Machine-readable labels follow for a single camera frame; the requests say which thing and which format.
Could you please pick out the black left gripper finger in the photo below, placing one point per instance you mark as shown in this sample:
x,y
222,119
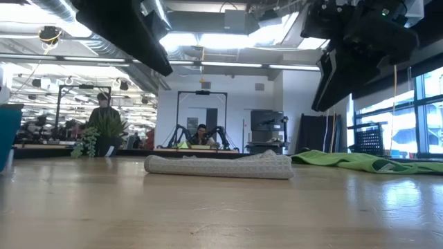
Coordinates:
x,y
117,27
154,24

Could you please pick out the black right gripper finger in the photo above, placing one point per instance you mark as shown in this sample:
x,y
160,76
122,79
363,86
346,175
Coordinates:
x,y
325,76
349,76

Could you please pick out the green microfiber towel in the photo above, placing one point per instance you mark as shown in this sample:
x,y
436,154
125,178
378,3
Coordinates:
x,y
346,160

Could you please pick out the grey waffle microfiber towel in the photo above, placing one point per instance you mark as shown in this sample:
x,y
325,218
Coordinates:
x,y
221,167

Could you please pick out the black background robot arm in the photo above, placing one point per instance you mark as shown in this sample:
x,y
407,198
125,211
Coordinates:
x,y
180,133
221,133

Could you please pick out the blue plastic basket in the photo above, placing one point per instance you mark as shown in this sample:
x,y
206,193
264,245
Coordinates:
x,y
8,138

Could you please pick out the black upright panel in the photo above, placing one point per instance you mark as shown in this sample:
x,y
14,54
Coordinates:
x,y
313,133

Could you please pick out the black perforated crate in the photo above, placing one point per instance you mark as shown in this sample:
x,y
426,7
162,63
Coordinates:
x,y
368,141

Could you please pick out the black equipment cabinet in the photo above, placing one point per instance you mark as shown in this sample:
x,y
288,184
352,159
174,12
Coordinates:
x,y
266,121

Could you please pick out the grey ceiling junction box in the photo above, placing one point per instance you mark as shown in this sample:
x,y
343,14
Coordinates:
x,y
235,19

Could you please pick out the person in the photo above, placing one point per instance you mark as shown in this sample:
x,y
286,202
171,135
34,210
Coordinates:
x,y
104,114
201,133

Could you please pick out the potted succulent in black pot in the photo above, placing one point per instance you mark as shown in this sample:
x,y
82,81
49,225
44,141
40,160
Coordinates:
x,y
107,145

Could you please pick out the background wooden-top table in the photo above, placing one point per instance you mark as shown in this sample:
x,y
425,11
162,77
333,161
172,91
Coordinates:
x,y
166,150

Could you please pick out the lime green cloth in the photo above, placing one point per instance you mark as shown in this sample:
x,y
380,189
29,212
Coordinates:
x,y
200,147

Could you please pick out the silver ceiling air duct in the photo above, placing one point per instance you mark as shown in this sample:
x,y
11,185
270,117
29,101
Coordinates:
x,y
104,52

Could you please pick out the black table edge rail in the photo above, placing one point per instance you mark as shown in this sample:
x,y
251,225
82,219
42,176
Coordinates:
x,y
45,153

